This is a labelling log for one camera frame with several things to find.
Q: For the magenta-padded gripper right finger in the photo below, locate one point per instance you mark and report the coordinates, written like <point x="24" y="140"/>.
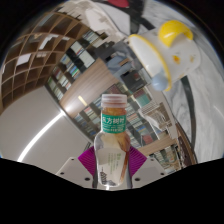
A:
<point x="148" y="170"/>

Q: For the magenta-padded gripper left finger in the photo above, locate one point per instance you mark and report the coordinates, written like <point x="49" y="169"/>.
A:
<point x="71" y="170"/>

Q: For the clear green-labelled drink bottle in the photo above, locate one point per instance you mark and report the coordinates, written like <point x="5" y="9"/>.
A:
<point x="113" y="123"/>

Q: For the ceiling light strip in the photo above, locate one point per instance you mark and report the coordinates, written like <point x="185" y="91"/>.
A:
<point x="40" y="135"/>

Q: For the white building model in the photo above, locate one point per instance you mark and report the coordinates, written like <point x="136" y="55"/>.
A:
<point x="155" y="116"/>

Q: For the wide bookshelf full of books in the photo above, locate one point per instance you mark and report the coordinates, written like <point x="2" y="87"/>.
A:
<point x="133" y="116"/>

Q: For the narrow bookshelf full of books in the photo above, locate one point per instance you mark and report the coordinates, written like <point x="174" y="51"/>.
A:
<point x="71" y="63"/>

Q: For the wooden cubby shelf unit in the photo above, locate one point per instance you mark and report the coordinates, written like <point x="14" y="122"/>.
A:
<point x="30" y="66"/>

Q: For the dark grey house model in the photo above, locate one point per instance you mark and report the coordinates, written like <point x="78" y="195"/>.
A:
<point x="116" y="61"/>

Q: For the white city block model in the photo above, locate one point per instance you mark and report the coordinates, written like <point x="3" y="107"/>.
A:
<point x="103" y="20"/>

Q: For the flat round red coaster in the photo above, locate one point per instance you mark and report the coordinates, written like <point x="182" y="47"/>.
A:
<point x="118" y="2"/>

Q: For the gold wall plaque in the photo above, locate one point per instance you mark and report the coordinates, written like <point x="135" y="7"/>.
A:
<point x="82" y="101"/>

